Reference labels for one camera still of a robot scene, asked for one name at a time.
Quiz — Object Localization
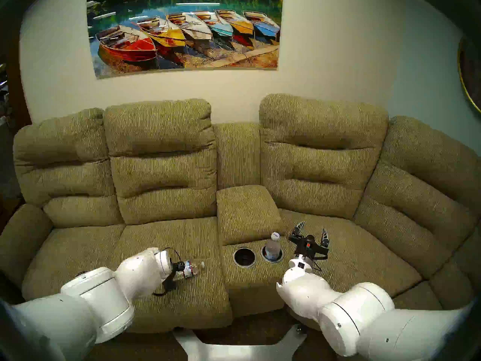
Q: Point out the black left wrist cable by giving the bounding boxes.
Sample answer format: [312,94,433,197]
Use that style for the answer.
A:
[152,247,183,297]

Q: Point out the colourful boats wall picture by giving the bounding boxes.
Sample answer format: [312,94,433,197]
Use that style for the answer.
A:
[86,0,284,79]

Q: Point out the black gold-rimmed wall clock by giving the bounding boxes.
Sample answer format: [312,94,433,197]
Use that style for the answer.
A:
[457,35,481,114]

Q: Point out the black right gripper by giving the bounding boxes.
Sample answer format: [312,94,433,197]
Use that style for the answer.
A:
[289,221,330,261]

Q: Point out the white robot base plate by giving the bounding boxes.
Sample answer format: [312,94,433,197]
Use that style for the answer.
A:
[174,325,307,361]

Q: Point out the olive green fabric sofa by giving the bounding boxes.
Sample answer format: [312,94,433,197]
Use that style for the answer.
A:
[0,93,481,336]

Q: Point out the olive fabric console lid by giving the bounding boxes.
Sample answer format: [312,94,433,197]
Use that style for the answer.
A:
[217,185,285,246]

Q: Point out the metal-rimmed cup holder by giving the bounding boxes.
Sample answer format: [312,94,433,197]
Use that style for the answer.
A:
[261,246,284,264]
[233,247,257,268]

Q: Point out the clear bottle red-striped label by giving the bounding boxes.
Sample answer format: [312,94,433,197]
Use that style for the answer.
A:
[174,260,206,281]

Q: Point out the clear bottle white text label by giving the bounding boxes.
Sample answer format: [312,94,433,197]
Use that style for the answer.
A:
[265,232,281,261]

